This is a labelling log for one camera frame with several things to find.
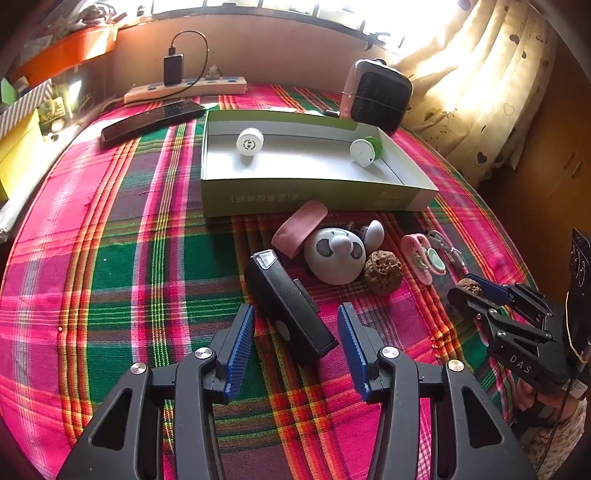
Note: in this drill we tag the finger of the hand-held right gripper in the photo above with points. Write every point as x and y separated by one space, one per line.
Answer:
466 302
491 287

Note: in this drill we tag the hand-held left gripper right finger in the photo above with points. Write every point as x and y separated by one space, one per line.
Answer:
353 350

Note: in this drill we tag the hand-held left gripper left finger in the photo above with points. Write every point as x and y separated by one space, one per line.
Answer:
240 350

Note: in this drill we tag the brown walnut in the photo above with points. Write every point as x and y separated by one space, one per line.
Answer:
381 272
470 282

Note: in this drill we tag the black rectangular device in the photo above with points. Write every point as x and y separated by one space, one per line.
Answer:
291 309

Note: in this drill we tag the white panda toy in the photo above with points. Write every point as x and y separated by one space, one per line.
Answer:
334 254

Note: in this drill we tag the pink oval case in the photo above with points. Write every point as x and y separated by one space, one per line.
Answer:
300 228

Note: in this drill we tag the green and white cardboard box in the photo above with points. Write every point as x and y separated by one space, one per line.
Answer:
295 161

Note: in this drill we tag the person's right hand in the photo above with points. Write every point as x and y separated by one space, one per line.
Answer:
524 399

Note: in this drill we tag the wooden cabinet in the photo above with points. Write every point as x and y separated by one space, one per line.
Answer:
554 161

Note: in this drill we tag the plaid tablecloth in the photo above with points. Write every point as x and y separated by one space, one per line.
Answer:
115 258

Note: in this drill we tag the green and white spool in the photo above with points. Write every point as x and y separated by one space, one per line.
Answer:
367 150

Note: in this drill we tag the cream heart print curtain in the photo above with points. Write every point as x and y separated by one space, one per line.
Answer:
485 69

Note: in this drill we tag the small space heater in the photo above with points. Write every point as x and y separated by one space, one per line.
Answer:
376 94

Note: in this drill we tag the white power strip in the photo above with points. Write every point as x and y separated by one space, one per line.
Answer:
184 90

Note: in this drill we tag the white plug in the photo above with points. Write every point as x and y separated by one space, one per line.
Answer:
212 73

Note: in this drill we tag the black charger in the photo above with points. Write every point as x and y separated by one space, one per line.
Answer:
173 69

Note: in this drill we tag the yellow box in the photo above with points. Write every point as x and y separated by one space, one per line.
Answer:
18 147

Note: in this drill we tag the small green ornament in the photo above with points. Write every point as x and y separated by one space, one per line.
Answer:
53 113

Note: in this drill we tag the striped box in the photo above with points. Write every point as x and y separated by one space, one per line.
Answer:
25 104

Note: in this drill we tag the orange tray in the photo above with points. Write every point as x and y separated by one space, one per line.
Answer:
69 50

